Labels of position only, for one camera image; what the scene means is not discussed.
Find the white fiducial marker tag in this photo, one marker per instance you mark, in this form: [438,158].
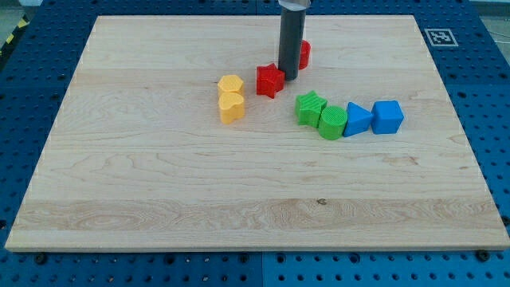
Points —
[441,37]

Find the yellow hexagon block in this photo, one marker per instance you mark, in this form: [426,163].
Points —
[231,83]

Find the red star block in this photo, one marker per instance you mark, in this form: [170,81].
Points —
[270,80]

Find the blue triangle block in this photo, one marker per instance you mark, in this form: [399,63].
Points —
[358,120]

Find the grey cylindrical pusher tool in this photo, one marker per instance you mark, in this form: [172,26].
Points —
[291,36]

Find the green cylinder block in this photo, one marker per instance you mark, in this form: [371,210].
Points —
[332,123]

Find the red round block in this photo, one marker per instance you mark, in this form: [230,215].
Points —
[304,54]

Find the wooden board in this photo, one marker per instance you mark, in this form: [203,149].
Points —
[138,160]

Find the blue cube block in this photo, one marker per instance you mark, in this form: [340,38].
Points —
[387,117]

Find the green star block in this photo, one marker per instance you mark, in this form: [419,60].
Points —
[308,108]

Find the yellow heart block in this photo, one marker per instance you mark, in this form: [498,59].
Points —
[231,106]

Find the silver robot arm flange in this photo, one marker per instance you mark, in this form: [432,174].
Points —
[295,5]

